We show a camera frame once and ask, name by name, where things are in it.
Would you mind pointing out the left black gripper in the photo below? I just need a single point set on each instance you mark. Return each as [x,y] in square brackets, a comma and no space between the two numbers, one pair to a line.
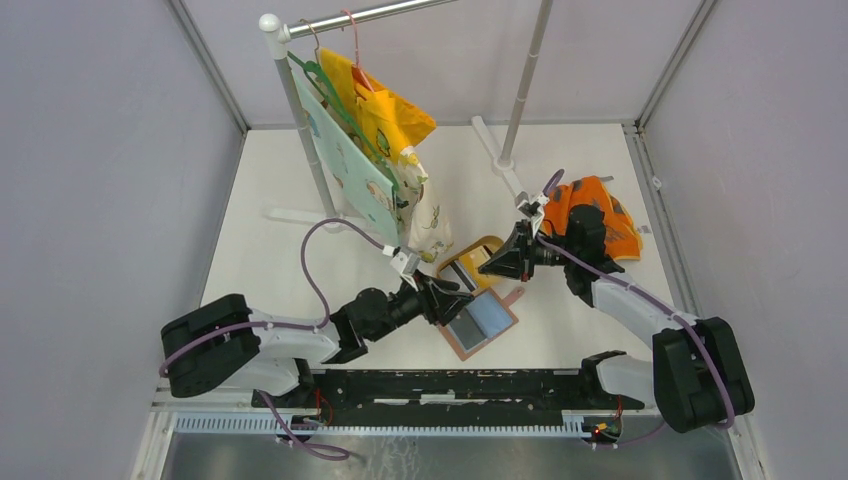
[438,299]

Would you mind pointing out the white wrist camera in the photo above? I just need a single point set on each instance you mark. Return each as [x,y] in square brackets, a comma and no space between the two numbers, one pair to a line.
[404,261]
[533,208]

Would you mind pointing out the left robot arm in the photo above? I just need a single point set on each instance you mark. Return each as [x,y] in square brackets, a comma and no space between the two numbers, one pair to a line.
[228,343]

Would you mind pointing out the yellow garment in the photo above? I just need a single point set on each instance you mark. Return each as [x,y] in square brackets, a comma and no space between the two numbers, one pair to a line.
[391,124]

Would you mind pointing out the yellow oval tray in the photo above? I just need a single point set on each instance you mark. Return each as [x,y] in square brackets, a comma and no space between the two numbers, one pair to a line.
[483,281]

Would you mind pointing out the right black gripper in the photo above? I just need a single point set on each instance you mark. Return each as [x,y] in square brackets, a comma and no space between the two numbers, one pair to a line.
[517,256]

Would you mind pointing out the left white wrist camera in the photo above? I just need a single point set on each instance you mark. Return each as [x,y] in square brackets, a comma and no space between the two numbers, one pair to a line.
[404,261]

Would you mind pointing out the green clothes hanger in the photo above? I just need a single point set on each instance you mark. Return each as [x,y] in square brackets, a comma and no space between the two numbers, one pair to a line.
[357,166]

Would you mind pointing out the black credit card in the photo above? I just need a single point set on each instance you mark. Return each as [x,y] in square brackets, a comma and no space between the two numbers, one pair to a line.
[466,332]

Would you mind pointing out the pink clothes hanger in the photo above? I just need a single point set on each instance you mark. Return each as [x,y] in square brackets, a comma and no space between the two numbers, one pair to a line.
[360,76]

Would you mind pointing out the white perforated cable tray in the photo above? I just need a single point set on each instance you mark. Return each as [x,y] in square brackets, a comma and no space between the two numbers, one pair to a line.
[259,423]

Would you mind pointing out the white black-striped credit card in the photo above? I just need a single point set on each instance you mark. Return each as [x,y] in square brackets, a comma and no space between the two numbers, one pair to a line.
[455,272]

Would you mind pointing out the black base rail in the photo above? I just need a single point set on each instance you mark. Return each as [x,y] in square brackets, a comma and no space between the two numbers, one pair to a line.
[451,398]

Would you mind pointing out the light green printed garment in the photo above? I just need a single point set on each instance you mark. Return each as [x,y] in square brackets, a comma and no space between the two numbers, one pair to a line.
[386,223]

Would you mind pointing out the cream printed garment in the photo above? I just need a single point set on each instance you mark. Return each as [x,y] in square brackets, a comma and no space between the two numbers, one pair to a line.
[426,228]

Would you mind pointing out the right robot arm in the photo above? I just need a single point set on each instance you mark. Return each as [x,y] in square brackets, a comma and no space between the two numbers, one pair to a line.
[696,376]

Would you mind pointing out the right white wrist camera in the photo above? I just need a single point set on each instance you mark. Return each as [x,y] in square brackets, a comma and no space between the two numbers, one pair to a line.
[533,208]

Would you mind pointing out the gold VIP credit card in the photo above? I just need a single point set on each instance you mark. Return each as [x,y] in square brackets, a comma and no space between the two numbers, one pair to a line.
[478,256]

